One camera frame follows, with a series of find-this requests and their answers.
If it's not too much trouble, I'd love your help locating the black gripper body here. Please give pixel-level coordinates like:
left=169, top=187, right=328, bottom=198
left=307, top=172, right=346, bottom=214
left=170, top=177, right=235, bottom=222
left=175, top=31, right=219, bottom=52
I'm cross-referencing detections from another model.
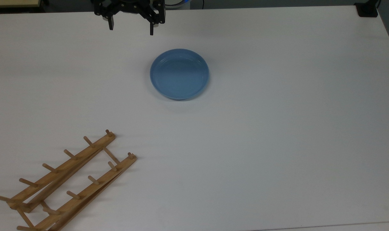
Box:
left=91, top=0, right=166, bottom=16

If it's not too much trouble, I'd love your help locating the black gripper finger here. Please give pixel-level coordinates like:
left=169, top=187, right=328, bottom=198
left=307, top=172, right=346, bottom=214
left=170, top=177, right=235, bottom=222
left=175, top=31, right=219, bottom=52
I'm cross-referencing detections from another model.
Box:
left=146, top=10, right=166, bottom=36
left=95, top=10, right=122, bottom=31

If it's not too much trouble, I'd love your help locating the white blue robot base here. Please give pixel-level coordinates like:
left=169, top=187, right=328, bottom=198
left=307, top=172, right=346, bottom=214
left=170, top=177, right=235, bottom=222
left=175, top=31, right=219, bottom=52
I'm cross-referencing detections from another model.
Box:
left=165, top=0, right=191, bottom=7

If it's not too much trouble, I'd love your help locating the blue round plate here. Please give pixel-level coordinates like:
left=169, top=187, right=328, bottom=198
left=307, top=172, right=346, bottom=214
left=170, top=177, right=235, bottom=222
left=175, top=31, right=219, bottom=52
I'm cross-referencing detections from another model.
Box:
left=150, top=48, right=210, bottom=101

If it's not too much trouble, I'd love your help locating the wooden plate rack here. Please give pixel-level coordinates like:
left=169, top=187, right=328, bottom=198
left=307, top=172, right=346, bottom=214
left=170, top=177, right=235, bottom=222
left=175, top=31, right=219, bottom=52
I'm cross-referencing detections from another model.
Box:
left=0, top=129, right=137, bottom=231

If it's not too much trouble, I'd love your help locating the beige side table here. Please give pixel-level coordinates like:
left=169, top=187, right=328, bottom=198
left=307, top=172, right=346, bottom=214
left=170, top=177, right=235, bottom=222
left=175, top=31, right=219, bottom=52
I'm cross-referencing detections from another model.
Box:
left=0, top=0, right=42, bottom=9

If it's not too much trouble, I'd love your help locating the black table clamp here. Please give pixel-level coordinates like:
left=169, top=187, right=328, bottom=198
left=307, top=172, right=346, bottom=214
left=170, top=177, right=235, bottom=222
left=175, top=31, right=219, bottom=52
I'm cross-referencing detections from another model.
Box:
left=354, top=0, right=381, bottom=18

